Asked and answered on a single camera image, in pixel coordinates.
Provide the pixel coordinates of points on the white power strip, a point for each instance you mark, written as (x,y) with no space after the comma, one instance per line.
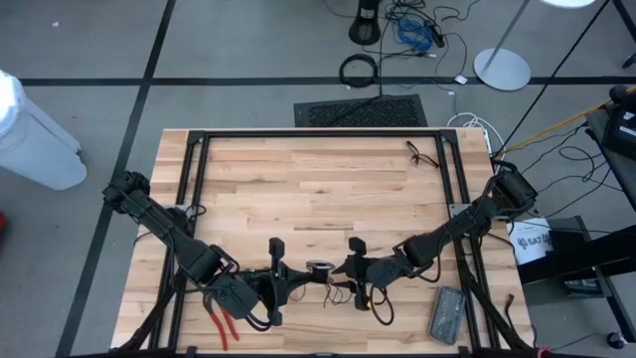
(487,141)

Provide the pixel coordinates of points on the white printed paper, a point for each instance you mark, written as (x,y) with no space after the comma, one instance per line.
(526,243)

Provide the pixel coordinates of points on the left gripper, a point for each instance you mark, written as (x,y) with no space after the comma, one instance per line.
(275,288)

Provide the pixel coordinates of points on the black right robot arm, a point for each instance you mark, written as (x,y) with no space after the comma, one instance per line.
(472,219)

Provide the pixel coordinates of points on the black aluminium table frame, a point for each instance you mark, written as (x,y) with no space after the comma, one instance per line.
(323,133)

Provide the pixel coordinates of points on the black device with label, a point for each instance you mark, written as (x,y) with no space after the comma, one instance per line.
(625,129)

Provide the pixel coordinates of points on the black eyeglasses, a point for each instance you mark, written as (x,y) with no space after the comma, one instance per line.
(412,158)

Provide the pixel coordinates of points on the small white adapter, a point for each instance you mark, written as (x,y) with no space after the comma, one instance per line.
(461,79)

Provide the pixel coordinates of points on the black stand foot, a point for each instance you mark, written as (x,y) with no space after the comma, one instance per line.
(365,30)

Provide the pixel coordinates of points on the white trash bin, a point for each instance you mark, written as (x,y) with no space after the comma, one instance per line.
(35,144)

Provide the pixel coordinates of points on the black equipment cart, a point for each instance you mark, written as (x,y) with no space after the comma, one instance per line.
(586,251)

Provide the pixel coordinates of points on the grey clear plastic case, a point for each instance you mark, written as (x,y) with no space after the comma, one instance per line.
(446,318)

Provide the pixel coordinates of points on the black caster wheel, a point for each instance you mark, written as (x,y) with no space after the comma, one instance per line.
(616,340)

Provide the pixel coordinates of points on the white round pedestal stand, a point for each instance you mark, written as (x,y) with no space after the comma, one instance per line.
(502,69)

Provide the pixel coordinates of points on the black power strip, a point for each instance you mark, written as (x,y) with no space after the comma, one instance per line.
(437,36)

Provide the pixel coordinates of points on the black floor mat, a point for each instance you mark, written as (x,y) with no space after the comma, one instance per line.
(363,112)

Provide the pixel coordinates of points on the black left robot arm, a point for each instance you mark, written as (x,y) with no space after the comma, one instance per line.
(174,233)

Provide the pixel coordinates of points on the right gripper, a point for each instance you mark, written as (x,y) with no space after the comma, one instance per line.
(377,273)

